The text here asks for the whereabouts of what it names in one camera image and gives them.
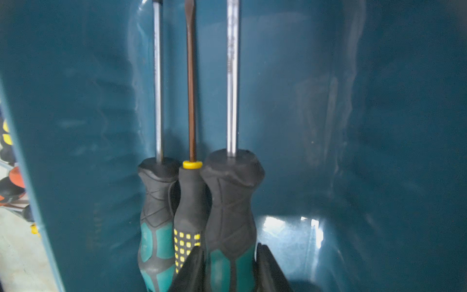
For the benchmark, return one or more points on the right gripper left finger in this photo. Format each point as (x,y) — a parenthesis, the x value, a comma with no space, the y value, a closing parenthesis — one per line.
(191,276)

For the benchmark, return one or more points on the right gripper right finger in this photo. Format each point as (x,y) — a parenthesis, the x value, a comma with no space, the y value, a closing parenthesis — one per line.
(270,277)

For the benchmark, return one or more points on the black yellow dotted screwdriver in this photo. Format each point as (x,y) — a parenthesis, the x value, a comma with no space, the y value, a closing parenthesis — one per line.
(191,214)

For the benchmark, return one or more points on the large green black screwdriver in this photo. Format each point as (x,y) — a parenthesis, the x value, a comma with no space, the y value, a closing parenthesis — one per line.
(156,254)

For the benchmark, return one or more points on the teal storage box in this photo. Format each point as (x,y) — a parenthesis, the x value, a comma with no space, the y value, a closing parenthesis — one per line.
(357,111)

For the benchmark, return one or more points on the orange black screwdriver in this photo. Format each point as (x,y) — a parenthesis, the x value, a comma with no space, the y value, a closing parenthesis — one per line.
(12,187)

